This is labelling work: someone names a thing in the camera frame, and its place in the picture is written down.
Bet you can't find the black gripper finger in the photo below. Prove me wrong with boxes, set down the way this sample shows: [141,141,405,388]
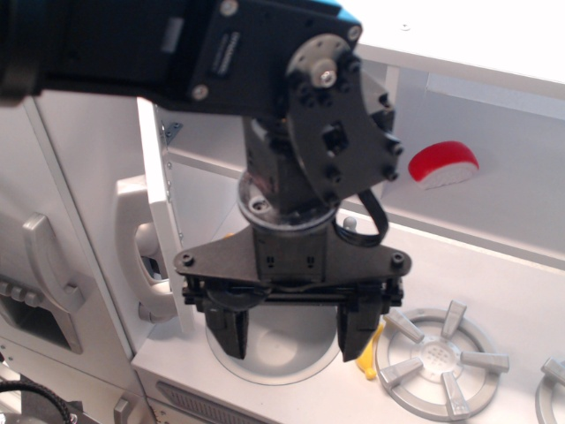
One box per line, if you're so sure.
[205,306,249,359]
[337,304,381,362]

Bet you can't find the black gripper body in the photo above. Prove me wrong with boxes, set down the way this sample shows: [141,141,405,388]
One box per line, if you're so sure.
[174,224,411,311]

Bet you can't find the white toy microwave door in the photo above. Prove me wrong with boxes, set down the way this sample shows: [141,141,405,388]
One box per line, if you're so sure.
[114,97,194,333]

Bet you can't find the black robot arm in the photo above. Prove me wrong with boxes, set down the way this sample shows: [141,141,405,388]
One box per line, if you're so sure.
[1,1,411,360]

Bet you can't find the yellow toy banana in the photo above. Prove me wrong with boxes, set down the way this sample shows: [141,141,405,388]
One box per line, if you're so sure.
[355,322,385,381]

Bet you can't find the grey toy faucet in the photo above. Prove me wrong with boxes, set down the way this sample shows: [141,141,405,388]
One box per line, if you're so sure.
[343,216,357,232]

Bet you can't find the round silver sink basin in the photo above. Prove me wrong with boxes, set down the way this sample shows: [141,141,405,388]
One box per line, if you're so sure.
[206,306,340,386]

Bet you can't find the grey toy telephone handset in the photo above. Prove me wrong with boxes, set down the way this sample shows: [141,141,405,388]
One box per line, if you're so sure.
[135,223,177,323]

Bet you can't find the grey oven vent panel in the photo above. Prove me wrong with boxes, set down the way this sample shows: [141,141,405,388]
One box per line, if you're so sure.
[156,382,273,424]

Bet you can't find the silver stove burner grate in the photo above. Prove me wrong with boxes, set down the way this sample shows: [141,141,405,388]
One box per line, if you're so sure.
[375,300,510,422]

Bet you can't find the red white sushi toy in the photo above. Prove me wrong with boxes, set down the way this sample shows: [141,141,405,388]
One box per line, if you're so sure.
[408,140,479,190]

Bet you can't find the grey ice dispenser panel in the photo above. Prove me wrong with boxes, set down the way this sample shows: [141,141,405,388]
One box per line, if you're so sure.
[1,276,83,354]

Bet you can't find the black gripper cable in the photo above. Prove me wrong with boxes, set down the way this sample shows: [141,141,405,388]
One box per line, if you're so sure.
[331,189,389,248]

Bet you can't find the grey oven door handle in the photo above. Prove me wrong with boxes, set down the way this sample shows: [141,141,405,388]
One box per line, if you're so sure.
[113,397,132,424]

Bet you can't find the grey fridge door handle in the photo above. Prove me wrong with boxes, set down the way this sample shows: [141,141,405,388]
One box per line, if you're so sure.
[22,213,85,314]

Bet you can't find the black braided cable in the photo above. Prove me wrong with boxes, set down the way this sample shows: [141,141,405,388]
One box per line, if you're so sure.
[0,379,72,424]

